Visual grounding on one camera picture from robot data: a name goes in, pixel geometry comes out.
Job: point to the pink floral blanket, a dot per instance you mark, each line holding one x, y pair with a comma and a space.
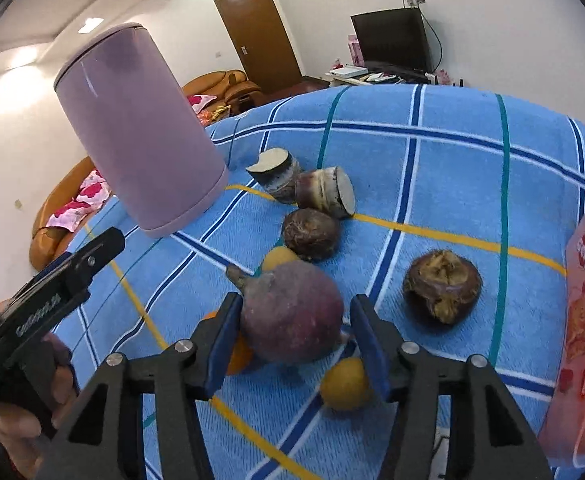
80, 200

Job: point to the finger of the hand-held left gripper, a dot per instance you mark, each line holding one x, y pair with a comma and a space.
100, 250
55, 266

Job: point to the small yellow fruit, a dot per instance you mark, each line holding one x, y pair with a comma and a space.
278, 259
345, 384

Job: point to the pink tin box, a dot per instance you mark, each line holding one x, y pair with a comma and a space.
580, 335

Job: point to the purple round radish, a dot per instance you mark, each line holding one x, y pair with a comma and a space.
292, 310

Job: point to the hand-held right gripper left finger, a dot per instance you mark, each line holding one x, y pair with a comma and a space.
225, 342

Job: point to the round brown hairy taro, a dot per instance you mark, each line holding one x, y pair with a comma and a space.
310, 234

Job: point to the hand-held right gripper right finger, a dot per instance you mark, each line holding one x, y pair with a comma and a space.
370, 347

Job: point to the blue plaid blanket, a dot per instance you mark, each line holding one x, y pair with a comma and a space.
447, 185

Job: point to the square ceiling light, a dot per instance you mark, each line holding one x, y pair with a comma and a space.
90, 25

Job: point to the black television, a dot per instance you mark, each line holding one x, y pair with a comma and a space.
390, 40

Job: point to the cut taro piece with notch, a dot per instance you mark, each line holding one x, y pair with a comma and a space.
277, 180

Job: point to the flat white box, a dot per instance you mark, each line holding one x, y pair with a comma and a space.
346, 72

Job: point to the brown leather armchair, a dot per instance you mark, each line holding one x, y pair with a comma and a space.
237, 87

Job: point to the dark taro with broken top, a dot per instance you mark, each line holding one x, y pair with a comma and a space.
442, 285

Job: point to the brown wooden door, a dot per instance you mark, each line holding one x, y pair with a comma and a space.
257, 35

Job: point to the white television stand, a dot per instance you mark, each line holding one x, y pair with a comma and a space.
402, 79

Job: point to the brown leather sofa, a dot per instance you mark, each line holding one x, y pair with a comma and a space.
42, 240

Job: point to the pink floral cushion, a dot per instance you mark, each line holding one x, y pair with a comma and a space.
202, 101

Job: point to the person's left hand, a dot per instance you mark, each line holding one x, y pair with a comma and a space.
12, 430

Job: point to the orange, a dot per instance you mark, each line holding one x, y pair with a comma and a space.
240, 357

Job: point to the purple cylindrical kettle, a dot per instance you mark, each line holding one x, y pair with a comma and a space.
142, 135

